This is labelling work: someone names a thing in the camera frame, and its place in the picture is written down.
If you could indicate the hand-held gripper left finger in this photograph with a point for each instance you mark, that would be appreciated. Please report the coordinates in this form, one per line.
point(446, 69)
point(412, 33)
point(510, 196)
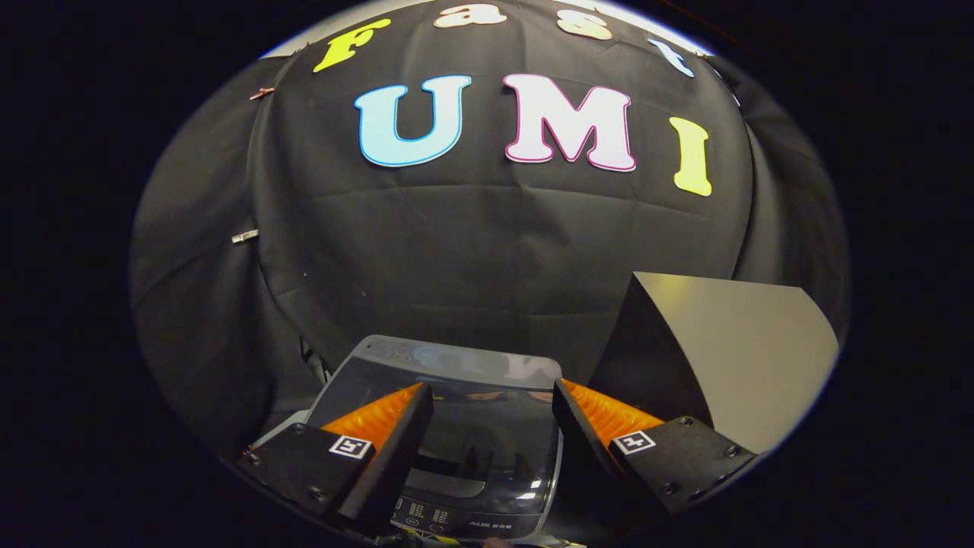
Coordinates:
point(399, 457)

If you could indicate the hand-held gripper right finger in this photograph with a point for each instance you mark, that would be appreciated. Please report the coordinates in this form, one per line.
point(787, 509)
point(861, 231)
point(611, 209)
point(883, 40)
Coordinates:
point(587, 457)

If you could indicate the black backdrop cloth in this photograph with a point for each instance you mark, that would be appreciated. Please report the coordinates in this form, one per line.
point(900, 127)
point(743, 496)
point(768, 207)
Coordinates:
point(472, 251)

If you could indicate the silver clip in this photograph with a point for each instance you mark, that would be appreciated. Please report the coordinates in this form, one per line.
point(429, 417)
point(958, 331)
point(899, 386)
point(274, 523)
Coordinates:
point(244, 237)

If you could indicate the pink clip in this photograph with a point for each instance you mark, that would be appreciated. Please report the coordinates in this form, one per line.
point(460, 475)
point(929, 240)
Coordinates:
point(262, 93)

